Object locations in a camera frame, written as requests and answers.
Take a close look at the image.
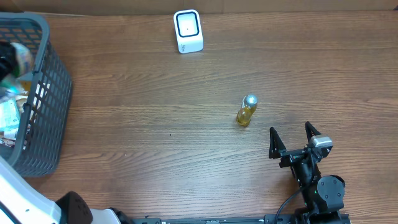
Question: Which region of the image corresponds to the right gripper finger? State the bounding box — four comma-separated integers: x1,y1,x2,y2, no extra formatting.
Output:
305,121,322,143
269,127,287,159

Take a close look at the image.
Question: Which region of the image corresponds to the green lid jar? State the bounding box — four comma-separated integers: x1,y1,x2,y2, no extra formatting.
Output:
11,42,34,77

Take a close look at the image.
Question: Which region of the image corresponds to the yellow dish soap bottle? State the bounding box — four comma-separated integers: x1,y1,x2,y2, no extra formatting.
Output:
236,94,258,126

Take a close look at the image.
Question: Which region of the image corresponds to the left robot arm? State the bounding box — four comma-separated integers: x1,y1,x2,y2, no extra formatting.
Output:
1,42,132,224

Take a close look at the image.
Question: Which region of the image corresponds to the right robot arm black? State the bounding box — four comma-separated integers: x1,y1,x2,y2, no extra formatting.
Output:
268,121,351,224

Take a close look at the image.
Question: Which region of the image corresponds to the white barcode scanner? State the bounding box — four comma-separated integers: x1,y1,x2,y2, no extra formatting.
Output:
174,9,204,54

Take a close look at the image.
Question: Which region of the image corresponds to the brown snack packet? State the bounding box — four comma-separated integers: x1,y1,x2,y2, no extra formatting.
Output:
19,80,32,95

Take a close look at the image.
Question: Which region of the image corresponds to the teal white pouch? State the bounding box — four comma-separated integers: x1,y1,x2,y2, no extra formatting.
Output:
1,99,20,131

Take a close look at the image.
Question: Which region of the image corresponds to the grey plastic shopping basket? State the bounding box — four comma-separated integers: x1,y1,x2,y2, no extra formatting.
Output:
1,12,73,177

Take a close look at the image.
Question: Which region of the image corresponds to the red white packet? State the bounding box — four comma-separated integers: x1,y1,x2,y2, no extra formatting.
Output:
0,130,17,147

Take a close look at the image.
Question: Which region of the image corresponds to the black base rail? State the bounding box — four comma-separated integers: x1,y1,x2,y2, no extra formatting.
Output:
130,213,352,224

